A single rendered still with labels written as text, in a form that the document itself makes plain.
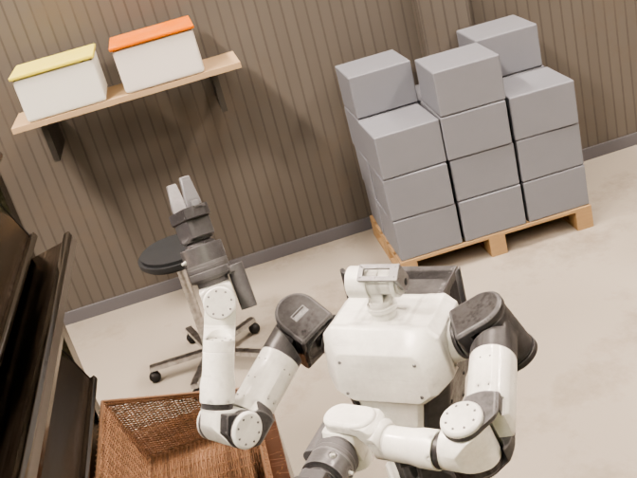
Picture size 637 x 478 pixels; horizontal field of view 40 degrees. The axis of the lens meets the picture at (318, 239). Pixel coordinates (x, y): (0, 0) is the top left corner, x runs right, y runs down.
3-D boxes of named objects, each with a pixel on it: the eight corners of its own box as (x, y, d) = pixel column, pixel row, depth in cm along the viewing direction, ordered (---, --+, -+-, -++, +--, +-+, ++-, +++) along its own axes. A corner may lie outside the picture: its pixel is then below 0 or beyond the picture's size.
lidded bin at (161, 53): (202, 59, 487) (188, 14, 477) (208, 71, 453) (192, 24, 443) (124, 82, 483) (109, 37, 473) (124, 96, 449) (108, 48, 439)
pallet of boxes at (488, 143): (539, 184, 557) (514, 13, 512) (593, 226, 489) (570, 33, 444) (373, 234, 550) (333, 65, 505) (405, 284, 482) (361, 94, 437)
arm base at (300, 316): (274, 358, 198) (294, 317, 203) (326, 377, 194) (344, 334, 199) (263, 330, 185) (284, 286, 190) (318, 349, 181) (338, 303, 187)
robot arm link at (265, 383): (224, 454, 186) (273, 366, 195) (262, 466, 176) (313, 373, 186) (189, 427, 179) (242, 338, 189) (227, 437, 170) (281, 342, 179)
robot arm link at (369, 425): (330, 458, 167) (389, 468, 159) (316, 421, 164) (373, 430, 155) (348, 436, 171) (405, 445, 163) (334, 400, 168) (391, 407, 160)
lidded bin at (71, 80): (110, 86, 482) (95, 43, 472) (109, 101, 449) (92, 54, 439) (32, 108, 478) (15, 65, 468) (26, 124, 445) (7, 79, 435)
